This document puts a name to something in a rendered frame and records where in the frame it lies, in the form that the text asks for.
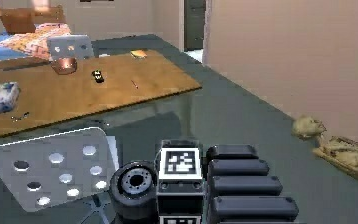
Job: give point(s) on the small dark keys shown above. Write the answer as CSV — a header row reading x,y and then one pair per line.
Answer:
x,y
19,116

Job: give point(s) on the brown wooden table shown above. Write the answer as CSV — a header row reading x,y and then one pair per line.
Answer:
x,y
87,90

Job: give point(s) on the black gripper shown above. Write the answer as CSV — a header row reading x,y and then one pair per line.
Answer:
x,y
133,191

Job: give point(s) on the tan round bread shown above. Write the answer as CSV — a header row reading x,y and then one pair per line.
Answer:
x,y
139,53

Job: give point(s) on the tan statue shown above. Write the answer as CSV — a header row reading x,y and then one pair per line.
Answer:
x,y
337,148

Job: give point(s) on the small black object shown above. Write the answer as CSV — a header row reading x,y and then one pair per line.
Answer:
x,y
98,76

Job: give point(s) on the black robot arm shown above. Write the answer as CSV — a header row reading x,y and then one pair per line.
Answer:
x,y
240,185

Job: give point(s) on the dark grey room door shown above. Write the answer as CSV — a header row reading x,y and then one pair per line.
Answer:
x,y
194,25

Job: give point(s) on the bed with patterned cover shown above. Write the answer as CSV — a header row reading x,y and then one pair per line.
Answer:
x,y
27,41

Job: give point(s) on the copper bowl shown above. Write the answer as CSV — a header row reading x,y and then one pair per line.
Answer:
x,y
64,65

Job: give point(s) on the red pencil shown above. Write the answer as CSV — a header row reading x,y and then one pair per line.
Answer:
x,y
134,83

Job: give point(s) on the brown wooden headboard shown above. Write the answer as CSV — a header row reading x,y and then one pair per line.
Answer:
x,y
27,18

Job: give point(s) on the white blue box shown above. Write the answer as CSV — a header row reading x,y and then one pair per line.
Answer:
x,y
0,97

